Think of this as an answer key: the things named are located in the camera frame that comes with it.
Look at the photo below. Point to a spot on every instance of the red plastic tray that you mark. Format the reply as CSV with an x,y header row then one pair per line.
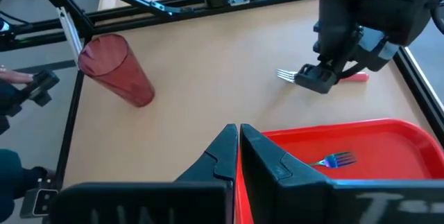
x,y
381,140

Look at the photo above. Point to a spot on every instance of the red translucent plastic cup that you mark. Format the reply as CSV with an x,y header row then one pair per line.
x,y
114,68

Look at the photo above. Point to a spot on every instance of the person's hand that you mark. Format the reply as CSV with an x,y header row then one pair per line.
x,y
14,76

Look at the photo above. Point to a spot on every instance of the all-metal iridescent fork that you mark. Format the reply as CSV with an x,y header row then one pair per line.
x,y
334,160

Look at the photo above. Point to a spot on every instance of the silver metal strip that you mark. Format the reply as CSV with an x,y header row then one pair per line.
x,y
70,35

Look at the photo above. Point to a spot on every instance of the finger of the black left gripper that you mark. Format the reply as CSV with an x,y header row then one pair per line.
x,y
334,33
376,52

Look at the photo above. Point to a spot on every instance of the person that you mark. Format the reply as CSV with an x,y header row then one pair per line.
x,y
8,182

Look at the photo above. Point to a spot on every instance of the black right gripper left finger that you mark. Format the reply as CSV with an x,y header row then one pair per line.
x,y
145,203

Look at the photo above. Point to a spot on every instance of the black hand controller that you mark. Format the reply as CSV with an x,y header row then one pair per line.
x,y
40,87

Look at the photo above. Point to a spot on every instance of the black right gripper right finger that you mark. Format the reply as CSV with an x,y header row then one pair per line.
x,y
295,199

